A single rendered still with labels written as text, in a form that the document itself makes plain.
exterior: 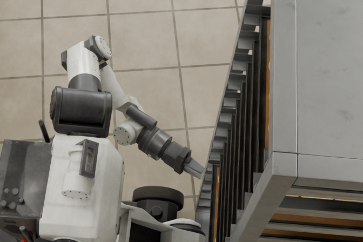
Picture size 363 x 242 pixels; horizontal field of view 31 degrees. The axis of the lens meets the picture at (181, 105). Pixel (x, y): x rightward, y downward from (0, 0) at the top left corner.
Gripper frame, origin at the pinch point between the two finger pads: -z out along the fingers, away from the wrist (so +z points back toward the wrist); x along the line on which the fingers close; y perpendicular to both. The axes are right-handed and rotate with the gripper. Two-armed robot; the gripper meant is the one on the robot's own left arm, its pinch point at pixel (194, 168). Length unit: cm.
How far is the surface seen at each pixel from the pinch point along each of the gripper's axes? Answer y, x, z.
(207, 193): 4.8, -28.1, -4.4
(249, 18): 4, 80, -4
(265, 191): -34, 107, -25
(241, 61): 5, 62, -4
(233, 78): 5, 54, -3
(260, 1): 6, 84, -4
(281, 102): -26, 113, -21
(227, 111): 5.2, 35.8, -3.7
